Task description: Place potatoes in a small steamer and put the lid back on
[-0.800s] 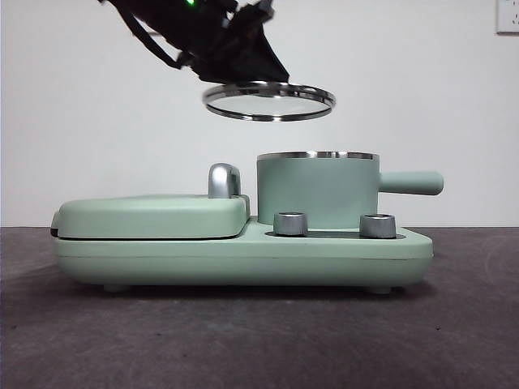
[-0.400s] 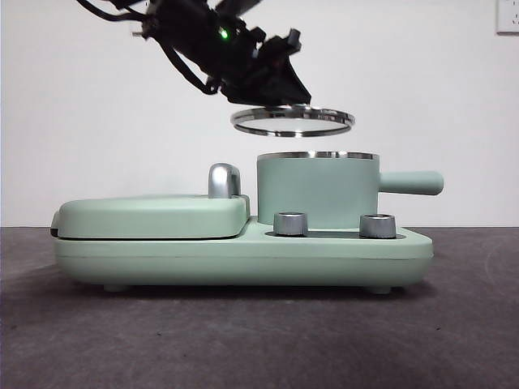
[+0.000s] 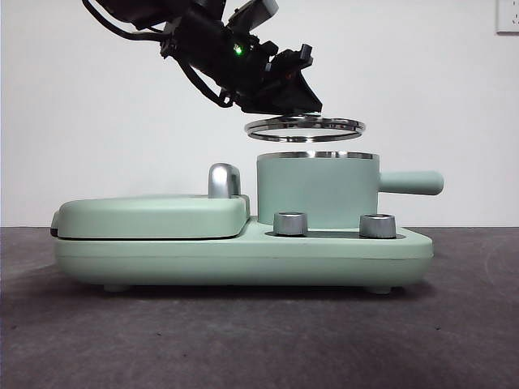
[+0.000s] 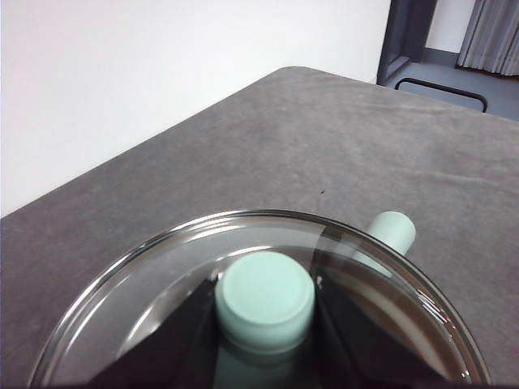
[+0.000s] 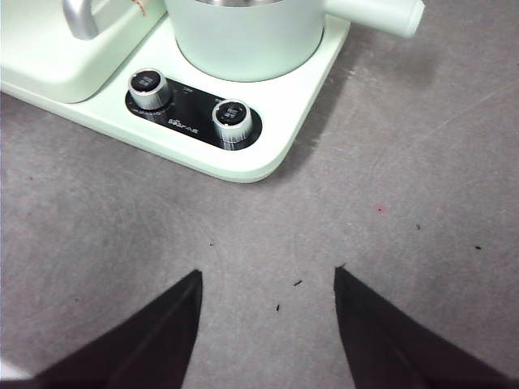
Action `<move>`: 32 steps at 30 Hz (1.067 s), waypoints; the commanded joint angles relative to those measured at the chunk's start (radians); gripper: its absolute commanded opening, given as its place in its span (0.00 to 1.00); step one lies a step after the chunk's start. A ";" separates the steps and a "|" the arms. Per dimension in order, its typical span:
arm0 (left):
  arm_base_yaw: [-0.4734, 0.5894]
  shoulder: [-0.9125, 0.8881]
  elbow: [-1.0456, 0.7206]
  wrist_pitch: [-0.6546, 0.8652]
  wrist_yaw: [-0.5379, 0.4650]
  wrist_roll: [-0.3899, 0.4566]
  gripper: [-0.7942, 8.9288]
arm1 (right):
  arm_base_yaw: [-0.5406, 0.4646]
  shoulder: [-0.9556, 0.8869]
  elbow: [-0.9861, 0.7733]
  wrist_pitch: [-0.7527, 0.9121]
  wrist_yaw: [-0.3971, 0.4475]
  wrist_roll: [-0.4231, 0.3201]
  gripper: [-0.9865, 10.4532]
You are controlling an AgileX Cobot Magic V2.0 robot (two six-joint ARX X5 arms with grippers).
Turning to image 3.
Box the green breakfast machine base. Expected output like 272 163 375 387
54 214 435 293

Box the chrome grill cover handle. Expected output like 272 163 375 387
207 163 243 199

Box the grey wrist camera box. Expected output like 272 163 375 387
226 0 280 33

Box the white wall socket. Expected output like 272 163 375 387
496 0 519 36

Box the silver control knob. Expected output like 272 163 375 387
272 211 307 237
358 213 397 239

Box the green pot with handle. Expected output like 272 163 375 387
256 150 444 227

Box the glass lid with green knob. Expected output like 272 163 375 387
244 113 365 144

